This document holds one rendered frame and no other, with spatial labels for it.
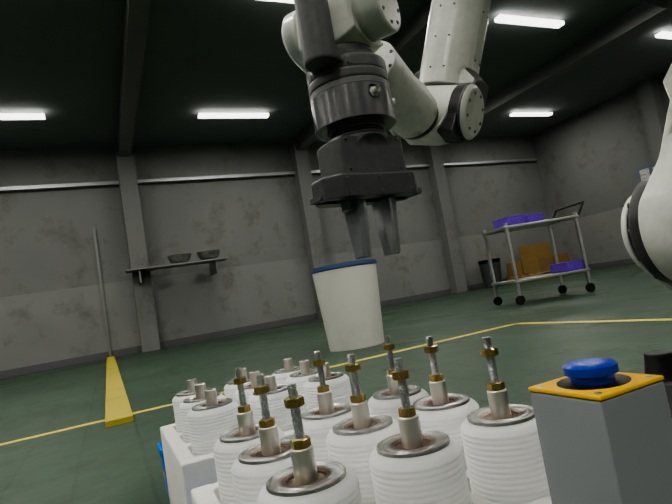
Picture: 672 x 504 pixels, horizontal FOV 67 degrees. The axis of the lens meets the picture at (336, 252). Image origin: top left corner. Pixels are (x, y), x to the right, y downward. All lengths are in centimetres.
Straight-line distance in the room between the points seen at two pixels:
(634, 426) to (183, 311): 965
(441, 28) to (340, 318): 314
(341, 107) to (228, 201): 990
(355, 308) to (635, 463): 342
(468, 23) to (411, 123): 20
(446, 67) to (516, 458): 54
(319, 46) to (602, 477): 44
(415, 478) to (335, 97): 38
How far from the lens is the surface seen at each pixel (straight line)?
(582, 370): 44
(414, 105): 70
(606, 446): 43
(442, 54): 83
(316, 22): 55
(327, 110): 54
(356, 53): 55
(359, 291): 380
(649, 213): 71
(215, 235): 1021
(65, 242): 1002
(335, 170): 52
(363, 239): 52
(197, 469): 97
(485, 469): 61
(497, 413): 62
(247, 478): 60
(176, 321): 993
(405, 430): 55
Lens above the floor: 42
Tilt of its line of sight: 5 degrees up
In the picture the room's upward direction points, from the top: 10 degrees counter-clockwise
